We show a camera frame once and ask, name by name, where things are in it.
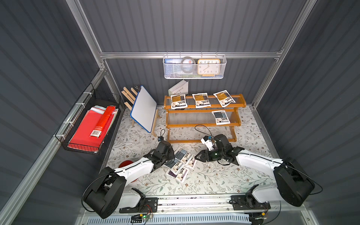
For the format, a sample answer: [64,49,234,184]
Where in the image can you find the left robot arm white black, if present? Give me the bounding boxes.
[81,140,175,219]

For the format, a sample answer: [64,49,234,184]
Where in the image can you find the blue framed whiteboard easel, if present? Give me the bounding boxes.
[121,85,159,137]

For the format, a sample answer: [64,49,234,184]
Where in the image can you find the red long box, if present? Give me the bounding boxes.
[90,106,116,138]

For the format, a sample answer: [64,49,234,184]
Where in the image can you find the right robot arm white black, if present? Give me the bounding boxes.
[195,134,320,209]

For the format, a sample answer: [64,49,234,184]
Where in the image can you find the round clear tape roll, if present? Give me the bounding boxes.
[181,56,196,74]

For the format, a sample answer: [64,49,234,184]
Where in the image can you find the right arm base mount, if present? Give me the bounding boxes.
[229,185,271,212]

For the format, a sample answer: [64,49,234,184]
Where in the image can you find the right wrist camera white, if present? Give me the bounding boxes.
[201,136,215,151]

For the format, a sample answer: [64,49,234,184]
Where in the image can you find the orange wooden two-tier shelf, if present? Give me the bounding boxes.
[164,94,247,143]

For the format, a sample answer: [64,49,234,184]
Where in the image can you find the yellow coffee bag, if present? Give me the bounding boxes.
[192,93,211,108]
[214,90,235,108]
[171,94,188,109]

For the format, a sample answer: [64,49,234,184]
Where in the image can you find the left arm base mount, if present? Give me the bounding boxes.
[119,197,158,214]

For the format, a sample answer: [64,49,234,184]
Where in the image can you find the blue white box in basket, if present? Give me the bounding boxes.
[164,58,182,72]

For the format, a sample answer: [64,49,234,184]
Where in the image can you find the red round object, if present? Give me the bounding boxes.
[118,160,138,183]

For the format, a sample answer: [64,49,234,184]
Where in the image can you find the red folders stack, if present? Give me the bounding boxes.
[67,106,118,153]

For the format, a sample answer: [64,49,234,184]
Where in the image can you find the black wire wall basket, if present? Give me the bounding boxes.
[55,84,122,155]

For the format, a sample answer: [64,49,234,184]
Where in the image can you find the purple coffee bag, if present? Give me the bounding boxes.
[166,168,189,183]

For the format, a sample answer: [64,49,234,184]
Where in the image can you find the white wire hanging basket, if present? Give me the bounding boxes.
[163,54,227,80]

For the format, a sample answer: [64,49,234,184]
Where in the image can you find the small circuit board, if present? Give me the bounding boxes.
[130,214,153,225]

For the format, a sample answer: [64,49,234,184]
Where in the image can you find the blue coffee bag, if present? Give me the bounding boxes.
[164,158,184,174]
[175,149,193,165]
[211,110,231,125]

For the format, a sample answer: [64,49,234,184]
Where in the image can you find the yellow square analog clock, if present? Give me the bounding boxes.
[197,59,221,77]

